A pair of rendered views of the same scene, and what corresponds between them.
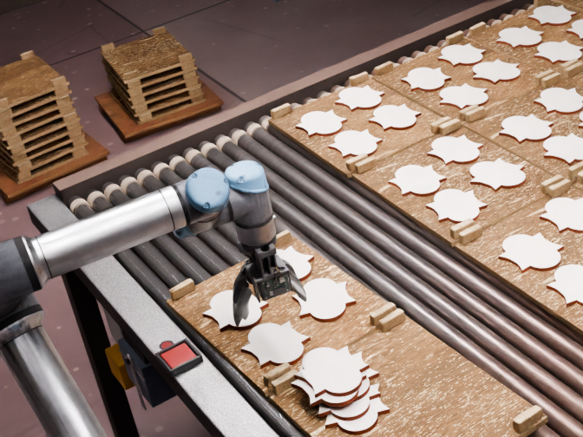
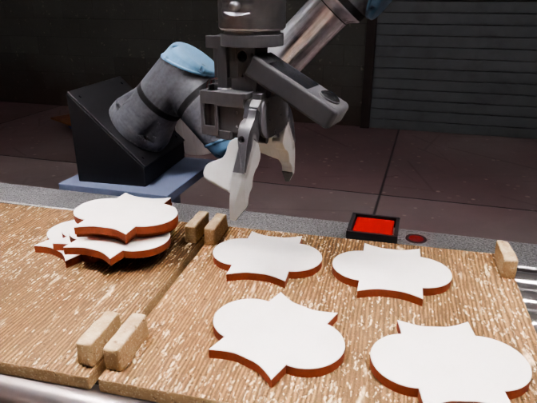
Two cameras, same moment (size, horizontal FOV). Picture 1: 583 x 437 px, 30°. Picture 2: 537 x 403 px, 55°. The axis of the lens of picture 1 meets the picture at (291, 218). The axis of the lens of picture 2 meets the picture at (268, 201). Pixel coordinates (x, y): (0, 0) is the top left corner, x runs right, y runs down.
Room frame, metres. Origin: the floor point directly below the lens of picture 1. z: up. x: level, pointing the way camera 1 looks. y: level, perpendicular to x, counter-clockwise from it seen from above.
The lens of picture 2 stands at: (2.16, -0.37, 1.26)
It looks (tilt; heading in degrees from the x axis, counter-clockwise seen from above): 22 degrees down; 132
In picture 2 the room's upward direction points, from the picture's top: straight up
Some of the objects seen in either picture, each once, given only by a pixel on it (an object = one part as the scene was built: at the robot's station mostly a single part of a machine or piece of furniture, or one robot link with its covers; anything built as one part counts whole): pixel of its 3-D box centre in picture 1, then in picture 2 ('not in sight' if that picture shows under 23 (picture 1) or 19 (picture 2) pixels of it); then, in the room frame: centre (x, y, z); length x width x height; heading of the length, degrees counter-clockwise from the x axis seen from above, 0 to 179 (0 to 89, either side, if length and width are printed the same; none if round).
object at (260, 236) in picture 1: (257, 227); (250, 13); (1.73, 0.07, 1.24); 0.08 x 0.08 x 0.05
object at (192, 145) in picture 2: not in sight; (197, 129); (-1.19, 2.41, 0.18); 0.30 x 0.30 x 0.37
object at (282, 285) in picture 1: (264, 264); (246, 86); (1.72, 0.07, 1.16); 0.09 x 0.08 x 0.12; 16
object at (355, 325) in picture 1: (280, 309); (340, 310); (1.88, 0.06, 0.93); 0.41 x 0.35 x 0.02; 29
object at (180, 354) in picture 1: (179, 357); (373, 229); (1.78, 0.28, 0.92); 0.06 x 0.06 x 0.01; 26
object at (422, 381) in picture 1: (402, 407); (22, 268); (1.51, -0.14, 0.93); 0.41 x 0.35 x 0.02; 29
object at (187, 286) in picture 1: (181, 289); (505, 258); (1.98, 0.27, 0.95); 0.06 x 0.02 x 0.03; 119
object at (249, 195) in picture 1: (246, 193); not in sight; (1.73, 0.07, 1.32); 0.09 x 0.08 x 0.11; 107
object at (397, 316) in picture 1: (391, 320); (99, 337); (1.75, -0.17, 0.95); 0.06 x 0.02 x 0.03; 119
